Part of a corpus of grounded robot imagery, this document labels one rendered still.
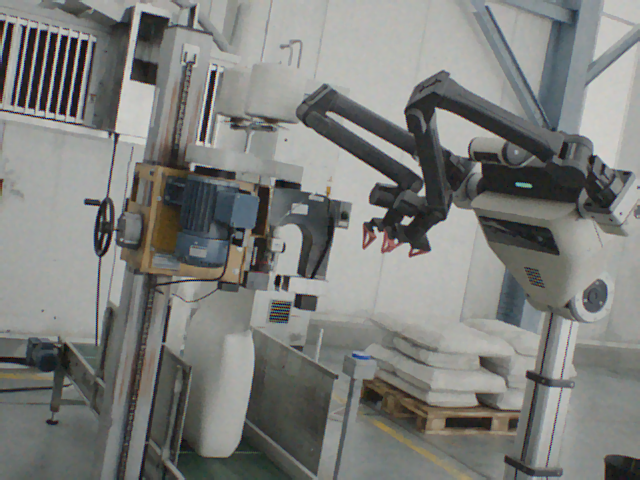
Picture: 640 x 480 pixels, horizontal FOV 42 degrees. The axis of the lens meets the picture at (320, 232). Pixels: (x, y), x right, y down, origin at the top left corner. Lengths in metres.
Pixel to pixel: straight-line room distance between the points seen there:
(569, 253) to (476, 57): 5.99
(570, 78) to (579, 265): 6.19
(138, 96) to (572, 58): 4.78
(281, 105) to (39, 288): 3.12
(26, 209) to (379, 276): 3.60
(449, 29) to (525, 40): 0.90
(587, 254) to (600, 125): 6.96
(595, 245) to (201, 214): 1.05
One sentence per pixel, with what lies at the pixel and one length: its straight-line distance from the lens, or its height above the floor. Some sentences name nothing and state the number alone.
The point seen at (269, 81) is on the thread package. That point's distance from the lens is 2.43.
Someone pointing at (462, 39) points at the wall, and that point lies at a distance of 8.06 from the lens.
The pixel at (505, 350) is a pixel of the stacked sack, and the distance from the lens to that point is 5.52.
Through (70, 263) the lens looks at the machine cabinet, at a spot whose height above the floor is 0.65.
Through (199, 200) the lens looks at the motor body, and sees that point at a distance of 2.36.
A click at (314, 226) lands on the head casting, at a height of 1.23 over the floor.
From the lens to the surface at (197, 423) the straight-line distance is 3.02.
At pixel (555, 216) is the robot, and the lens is 2.21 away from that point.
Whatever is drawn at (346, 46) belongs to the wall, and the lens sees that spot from 7.38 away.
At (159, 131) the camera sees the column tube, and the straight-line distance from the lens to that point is 2.56.
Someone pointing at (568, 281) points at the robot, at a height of 1.23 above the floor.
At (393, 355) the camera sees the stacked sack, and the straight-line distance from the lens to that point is 5.61.
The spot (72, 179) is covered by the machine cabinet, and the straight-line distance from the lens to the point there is 5.23.
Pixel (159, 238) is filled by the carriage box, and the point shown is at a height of 1.13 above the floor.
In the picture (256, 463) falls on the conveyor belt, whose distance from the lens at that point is 3.05.
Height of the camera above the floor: 1.36
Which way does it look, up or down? 3 degrees down
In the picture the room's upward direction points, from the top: 10 degrees clockwise
